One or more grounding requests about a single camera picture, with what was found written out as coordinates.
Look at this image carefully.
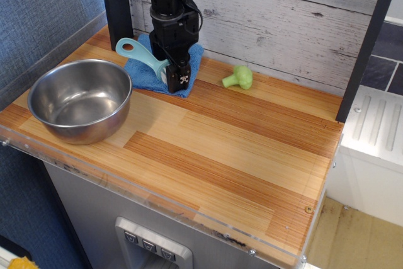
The dark right shelf post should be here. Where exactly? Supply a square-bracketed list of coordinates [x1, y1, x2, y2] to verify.
[336, 0, 392, 123]

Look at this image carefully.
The blue microfiber cloth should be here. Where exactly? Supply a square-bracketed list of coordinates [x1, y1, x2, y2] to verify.
[116, 34, 204, 98]

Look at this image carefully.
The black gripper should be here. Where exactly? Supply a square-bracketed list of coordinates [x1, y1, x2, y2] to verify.
[150, 9, 202, 93]

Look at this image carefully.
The light blue dish brush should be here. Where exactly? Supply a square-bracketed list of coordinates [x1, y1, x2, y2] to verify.
[115, 38, 171, 84]

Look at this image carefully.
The dark left shelf post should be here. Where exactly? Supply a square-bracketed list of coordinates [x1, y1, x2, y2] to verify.
[104, 0, 133, 51]

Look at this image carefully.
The white toy sink drainboard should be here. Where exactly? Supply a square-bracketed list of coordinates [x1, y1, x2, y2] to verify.
[326, 86, 402, 226]

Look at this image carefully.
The yellow object at corner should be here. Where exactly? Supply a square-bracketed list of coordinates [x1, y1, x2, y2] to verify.
[7, 258, 39, 269]

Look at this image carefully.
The clear acrylic edge guard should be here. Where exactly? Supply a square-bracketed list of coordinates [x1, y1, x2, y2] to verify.
[1, 117, 343, 268]

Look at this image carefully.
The silver dispenser button panel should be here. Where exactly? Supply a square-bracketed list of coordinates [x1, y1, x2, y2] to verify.
[115, 217, 193, 268]

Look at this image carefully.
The dark shelf post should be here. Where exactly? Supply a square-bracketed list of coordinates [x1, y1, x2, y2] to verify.
[104, 0, 133, 51]
[336, 0, 392, 123]

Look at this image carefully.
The grey toy cabinet front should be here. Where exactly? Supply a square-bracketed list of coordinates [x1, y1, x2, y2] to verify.
[45, 164, 273, 268]

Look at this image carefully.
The green toy broccoli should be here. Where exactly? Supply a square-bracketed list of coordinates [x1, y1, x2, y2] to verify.
[222, 65, 253, 89]

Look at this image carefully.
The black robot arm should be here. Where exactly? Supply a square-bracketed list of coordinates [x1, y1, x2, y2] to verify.
[149, 0, 203, 93]

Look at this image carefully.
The silver metal bowl pan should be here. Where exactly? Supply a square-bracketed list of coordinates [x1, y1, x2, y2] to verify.
[28, 59, 132, 145]

